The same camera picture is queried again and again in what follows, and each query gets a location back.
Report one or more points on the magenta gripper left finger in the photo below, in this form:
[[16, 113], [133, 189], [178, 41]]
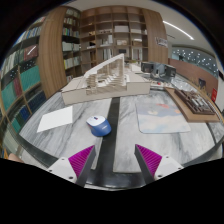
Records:
[[75, 168]]

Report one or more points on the wooden back wall shelving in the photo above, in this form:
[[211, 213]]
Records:
[[137, 33]]

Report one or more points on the wooden bookshelf with books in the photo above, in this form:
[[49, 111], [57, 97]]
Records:
[[44, 59]]

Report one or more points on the blue and white computer mouse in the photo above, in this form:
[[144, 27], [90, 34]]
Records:
[[99, 125]]

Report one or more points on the white architectural building model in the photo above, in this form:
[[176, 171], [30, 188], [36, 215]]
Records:
[[108, 79]]

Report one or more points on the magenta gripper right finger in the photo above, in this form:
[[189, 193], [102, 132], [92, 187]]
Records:
[[154, 166]]

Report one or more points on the brown architectural model on board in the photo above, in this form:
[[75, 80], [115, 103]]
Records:
[[193, 106]]

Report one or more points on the white paper sheet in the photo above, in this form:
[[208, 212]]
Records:
[[56, 119]]

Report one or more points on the pastel printed mouse pad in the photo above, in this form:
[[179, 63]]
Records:
[[157, 118]]

